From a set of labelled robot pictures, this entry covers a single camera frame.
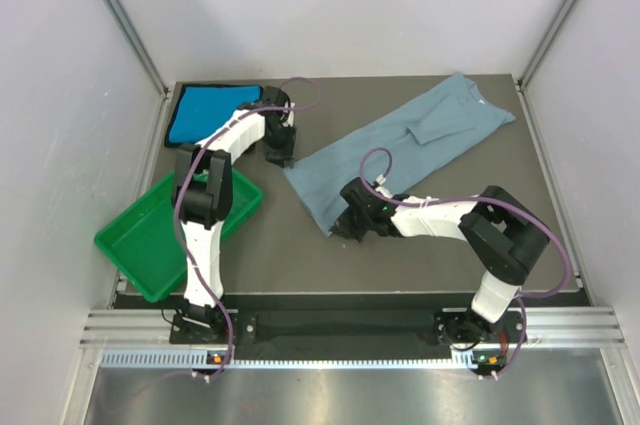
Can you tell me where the folded black t-shirt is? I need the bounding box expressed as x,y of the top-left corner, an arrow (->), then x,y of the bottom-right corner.
163,82 -> 266,150

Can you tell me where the grey slotted cable duct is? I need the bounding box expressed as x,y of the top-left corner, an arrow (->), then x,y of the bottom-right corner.
99,348 -> 501,371

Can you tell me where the aluminium corner post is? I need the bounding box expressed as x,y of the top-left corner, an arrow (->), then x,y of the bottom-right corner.
103,0 -> 169,96
516,0 -> 579,93

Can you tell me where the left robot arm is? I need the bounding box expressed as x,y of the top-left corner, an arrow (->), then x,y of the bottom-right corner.
165,84 -> 296,342

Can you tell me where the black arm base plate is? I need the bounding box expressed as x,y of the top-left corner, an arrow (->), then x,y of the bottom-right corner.
169,309 -> 524,345

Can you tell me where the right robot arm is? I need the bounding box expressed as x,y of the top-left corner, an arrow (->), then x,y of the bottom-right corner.
330,178 -> 549,341

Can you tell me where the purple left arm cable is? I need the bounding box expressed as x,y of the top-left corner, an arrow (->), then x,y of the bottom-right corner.
172,77 -> 321,384

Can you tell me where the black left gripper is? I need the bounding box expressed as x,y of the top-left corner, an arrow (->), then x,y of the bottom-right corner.
262,121 -> 296,167

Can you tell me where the right aluminium corner post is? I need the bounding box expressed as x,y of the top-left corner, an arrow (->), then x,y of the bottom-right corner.
516,0 -> 579,93

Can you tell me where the green plastic tray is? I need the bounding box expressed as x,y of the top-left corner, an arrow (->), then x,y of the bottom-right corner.
95,171 -> 263,306

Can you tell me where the light blue t-shirt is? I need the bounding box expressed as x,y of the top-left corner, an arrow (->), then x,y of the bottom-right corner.
284,74 -> 515,236

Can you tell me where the folded bright blue t-shirt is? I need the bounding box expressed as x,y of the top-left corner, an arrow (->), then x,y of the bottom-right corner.
168,84 -> 264,146

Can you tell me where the aluminium frame rail front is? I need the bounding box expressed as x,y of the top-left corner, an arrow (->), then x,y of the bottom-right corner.
80,307 -> 624,348

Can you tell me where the left aluminium corner post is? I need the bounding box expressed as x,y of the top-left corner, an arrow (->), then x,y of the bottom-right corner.
103,0 -> 169,96

